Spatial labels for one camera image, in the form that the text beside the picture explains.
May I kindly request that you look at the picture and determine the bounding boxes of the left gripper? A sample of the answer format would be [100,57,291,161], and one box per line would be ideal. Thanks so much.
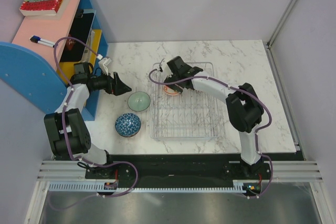
[91,69,131,97]

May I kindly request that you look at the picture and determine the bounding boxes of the orange floral bowl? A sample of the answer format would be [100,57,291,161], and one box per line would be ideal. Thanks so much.
[163,86,180,96]

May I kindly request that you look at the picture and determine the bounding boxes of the pale green bowl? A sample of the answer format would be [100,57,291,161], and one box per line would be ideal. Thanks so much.
[128,91,151,112]

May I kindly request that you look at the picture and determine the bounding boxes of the blue triangle pattern bowl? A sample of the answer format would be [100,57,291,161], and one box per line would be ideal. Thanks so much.
[115,113,141,137]

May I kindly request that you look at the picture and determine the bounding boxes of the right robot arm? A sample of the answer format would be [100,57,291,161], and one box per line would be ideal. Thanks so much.
[164,56,264,179]

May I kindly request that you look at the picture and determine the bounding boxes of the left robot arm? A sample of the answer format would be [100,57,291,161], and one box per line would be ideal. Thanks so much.
[44,58,132,178]

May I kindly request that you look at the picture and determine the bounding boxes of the yellow folder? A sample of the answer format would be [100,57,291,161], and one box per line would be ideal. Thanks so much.
[56,29,102,86]

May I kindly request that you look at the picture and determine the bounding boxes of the blue capped marker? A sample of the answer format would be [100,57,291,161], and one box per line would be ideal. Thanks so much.
[37,40,55,48]

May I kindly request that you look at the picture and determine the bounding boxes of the blue pink shelf unit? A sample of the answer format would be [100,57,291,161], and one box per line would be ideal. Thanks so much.
[1,0,94,114]

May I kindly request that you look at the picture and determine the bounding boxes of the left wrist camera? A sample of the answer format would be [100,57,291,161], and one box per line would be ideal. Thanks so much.
[97,54,112,76]

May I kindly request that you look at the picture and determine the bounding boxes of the white wire dish rack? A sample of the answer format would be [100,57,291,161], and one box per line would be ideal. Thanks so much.
[149,62,222,140]

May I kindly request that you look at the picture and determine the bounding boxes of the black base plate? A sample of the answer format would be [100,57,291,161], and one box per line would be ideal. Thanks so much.
[83,152,307,190]

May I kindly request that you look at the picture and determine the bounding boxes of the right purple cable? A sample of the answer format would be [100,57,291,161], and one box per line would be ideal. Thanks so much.
[149,68,275,200]

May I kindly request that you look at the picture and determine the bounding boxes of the purple cable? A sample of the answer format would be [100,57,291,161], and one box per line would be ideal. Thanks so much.
[47,37,140,211]
[149,68,275,200]

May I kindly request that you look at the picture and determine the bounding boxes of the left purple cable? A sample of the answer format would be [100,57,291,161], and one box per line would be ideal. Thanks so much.
[47,37,140,211]

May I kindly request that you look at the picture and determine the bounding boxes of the white cable duct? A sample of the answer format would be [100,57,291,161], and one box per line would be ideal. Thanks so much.
[48,181,261,193]

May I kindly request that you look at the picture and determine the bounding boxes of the aluminium frame rail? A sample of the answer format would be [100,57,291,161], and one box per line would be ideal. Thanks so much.
[266,0,299,49]

